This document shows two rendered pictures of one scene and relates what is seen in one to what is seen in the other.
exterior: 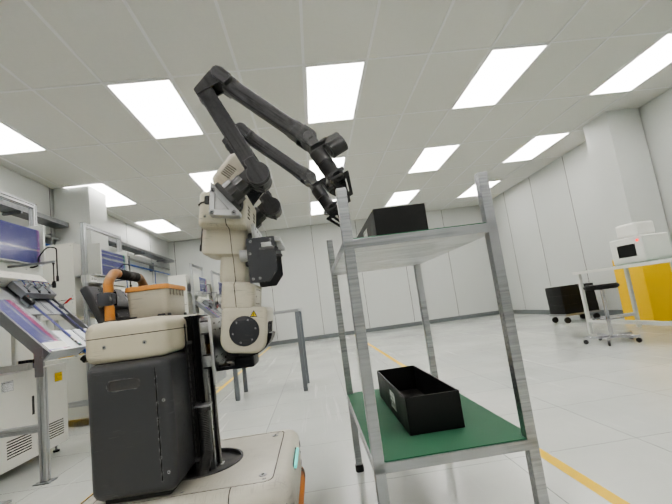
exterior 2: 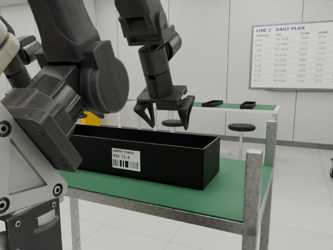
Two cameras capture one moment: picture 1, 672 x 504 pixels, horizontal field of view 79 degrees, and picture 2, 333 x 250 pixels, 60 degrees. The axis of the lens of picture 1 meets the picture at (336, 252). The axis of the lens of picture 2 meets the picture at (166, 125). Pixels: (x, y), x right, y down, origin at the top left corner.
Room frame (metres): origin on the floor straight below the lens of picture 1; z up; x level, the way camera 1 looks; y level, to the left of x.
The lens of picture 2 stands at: (1.03, 0.54, 1.25)
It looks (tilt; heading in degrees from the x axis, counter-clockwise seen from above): 10 degrees down; 298
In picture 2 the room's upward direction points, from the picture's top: straight up
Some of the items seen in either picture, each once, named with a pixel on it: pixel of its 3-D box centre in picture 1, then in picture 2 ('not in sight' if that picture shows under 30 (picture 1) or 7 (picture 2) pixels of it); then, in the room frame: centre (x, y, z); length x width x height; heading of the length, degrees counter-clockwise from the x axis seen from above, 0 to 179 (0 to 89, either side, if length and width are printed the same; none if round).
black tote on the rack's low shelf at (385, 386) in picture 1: (412, 393); not in sight; (1.59, -0.22, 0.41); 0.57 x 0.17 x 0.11; 4
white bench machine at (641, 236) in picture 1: (638, 242); not in sight; (4.68, -3.47, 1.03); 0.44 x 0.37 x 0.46; 10
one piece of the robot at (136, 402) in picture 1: (170, 379); not in sight; (1.52, 0.66, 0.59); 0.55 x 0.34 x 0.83; 4
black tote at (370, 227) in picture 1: (386, 238); (127, 150); (1.58, -0.20, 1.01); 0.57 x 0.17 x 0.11; 4
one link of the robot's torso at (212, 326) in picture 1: (241, 342); not in sight; (1.60, 0.41, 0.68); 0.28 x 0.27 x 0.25; 4
